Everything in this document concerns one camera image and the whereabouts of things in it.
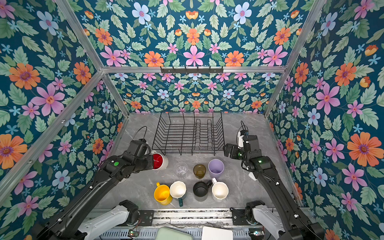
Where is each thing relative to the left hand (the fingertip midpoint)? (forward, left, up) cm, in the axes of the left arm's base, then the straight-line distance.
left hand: (154, 158), depth 74 cm
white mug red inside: (-2, -3, 0) cm, 3 cm away
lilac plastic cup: (-2, -32, -12) cm, 34 cm away
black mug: (-12, -22, -18) cm, 31 cm away
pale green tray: (-30, -6, -16) cm, 35 cm away
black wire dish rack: (+25, -16, -18) cm, 35 cm away
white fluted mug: (-13, -33, -17) cm, 39 cm away
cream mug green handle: (-11, -10, -16) cm, 22 cm away
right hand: (+4, -40, 0) cm, 40 cm away
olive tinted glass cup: (-1, -22, -17) cm, 28 cm away
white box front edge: (-32, -27, -13) cm, 44 cm away
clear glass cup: (0, -12, -16) cm, 20 cm away
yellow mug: (-13, -1, -18) cm, 22 cm away
